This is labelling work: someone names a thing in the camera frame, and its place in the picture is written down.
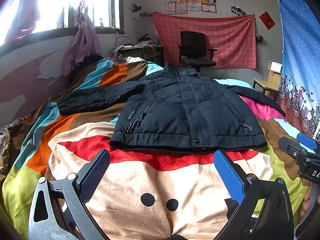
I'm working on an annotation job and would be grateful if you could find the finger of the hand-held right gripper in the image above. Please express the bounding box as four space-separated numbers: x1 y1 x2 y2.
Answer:
278 136 309 161
297 133 320 155

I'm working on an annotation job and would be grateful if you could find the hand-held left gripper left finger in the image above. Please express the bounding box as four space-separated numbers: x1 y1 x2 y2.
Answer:
28 149 111 240

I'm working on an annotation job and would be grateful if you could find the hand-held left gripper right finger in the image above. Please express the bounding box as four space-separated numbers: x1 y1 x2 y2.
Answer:
213 149 294 240

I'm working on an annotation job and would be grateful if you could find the dark navy padded jacket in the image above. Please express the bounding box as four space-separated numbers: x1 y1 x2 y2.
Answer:
57 62 287 154

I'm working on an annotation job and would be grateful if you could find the person's right hand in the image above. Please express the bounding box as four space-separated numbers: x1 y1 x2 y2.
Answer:
301 186 316 222

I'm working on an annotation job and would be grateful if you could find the colourful striped blanket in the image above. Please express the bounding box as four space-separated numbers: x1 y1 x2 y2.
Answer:
0 56 313 240

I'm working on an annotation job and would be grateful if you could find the wooden chair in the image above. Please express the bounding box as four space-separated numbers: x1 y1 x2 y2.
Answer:
253 60 283 102

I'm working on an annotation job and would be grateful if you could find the brown floral cloth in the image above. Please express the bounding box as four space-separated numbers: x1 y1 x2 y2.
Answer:
0 115 33 180

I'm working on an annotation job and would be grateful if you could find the blue printed curtain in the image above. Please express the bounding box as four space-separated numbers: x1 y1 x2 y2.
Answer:
275 0 320 140

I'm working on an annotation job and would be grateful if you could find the dark cloth pile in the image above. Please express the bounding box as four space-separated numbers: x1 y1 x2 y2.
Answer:
69 54 104 80

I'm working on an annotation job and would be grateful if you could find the floral pillow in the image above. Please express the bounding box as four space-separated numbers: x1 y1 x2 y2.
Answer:
104 56 148 65

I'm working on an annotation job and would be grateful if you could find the cluttered desk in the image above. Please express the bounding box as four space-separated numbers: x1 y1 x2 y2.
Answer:
117 44 164 65

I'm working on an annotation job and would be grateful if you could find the pink curtain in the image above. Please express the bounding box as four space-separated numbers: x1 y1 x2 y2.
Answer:
61 0 102 77

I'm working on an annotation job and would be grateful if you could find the black office chair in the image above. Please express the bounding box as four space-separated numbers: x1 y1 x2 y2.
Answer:
177 31 217 72

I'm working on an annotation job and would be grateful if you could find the window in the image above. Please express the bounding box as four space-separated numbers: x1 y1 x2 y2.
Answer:
0 0 125 48

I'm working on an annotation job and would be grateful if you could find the purple curtain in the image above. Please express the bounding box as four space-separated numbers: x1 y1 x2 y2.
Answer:
5 0 42 43

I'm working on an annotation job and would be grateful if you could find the pink checked wall cloth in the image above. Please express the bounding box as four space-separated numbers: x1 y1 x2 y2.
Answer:
152 12 257 70

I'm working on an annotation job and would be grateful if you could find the red paper wall decoration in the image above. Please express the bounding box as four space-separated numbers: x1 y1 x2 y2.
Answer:
259 11 276 30

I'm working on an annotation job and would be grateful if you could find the white cable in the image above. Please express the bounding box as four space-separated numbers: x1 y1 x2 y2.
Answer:
147 44 157 63

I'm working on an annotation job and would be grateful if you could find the dark wall photo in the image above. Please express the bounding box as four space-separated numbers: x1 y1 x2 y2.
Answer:
231 5 247 17

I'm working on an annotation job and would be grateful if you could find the group of wall certificates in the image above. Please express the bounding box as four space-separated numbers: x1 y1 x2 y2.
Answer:
164 0 226 15

